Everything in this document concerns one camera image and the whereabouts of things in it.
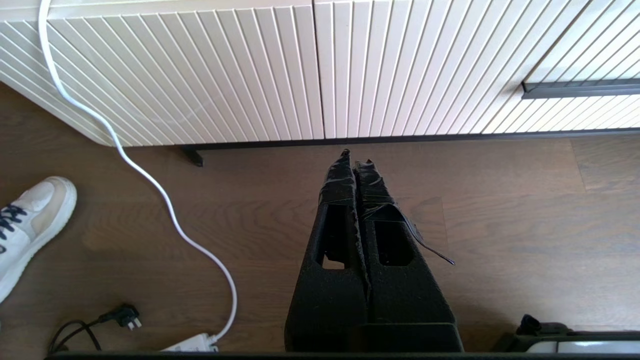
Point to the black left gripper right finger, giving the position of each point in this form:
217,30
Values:
405,295

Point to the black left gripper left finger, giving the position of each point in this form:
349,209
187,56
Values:
325,300

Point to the cream fluted drawer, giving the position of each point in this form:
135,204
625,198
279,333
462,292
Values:
610,45

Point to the white ribbed cabinet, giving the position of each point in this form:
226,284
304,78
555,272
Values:
175,7

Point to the white power strip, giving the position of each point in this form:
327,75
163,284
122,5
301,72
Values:
192,344

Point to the cream fluted cabinet front panel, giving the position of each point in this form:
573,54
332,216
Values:
400,65
200,75

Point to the white sneaker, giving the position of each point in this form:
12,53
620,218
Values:
35,225

